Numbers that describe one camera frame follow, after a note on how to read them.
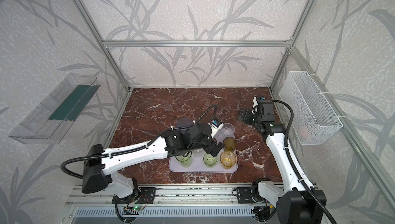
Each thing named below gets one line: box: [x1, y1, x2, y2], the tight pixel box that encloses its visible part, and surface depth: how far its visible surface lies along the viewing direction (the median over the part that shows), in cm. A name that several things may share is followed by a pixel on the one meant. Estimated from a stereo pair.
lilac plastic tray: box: [168, 135, 239, 174], surface depth 83 cm
